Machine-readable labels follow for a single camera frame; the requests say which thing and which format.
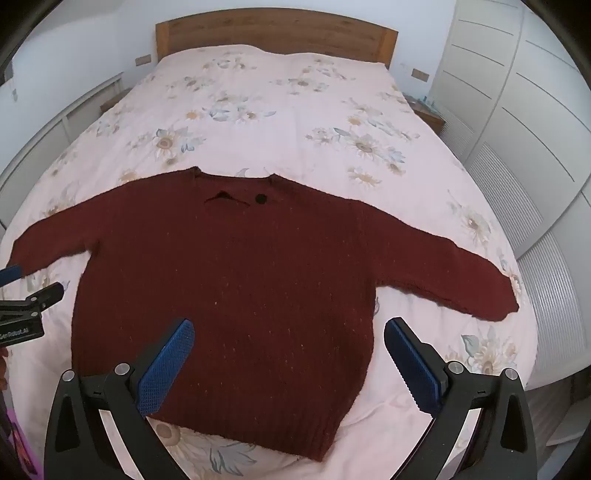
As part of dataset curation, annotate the wooden headboard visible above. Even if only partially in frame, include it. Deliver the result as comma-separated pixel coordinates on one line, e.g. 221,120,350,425
155,7,399,70

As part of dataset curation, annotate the floral pink bed sheet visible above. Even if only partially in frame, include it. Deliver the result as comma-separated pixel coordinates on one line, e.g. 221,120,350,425
0,44,539,480

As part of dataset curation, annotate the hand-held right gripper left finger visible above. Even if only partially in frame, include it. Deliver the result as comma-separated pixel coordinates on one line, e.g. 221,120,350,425
44,318,195,480

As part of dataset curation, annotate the wooden nightstand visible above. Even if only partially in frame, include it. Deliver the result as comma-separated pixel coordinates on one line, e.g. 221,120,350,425
402,92,446,134

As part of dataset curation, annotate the white wardrobe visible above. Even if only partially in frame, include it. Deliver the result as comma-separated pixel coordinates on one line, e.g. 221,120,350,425
434,0,591,384

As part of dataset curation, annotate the pink purple object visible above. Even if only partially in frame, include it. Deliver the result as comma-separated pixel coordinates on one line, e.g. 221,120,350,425
0,406,38,477

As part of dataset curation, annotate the dark red knitted sweater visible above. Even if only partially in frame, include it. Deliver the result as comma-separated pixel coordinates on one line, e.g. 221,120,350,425
9,166,520,462

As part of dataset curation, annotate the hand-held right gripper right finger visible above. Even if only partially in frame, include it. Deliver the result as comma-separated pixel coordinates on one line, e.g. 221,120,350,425
384,316,539,480

